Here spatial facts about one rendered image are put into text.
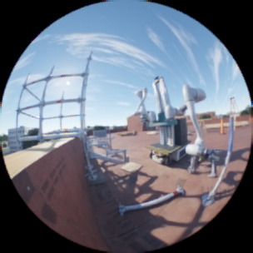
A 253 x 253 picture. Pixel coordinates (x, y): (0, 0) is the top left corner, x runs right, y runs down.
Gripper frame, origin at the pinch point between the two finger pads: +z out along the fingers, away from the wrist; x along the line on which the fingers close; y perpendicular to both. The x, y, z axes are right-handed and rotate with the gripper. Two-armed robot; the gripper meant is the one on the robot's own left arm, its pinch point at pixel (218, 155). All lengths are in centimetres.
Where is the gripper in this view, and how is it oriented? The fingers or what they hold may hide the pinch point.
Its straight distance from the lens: 77.2
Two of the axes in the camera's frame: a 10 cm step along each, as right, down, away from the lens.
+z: 1.9, -0.3, -9.8
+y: -1.0, -10.0, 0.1
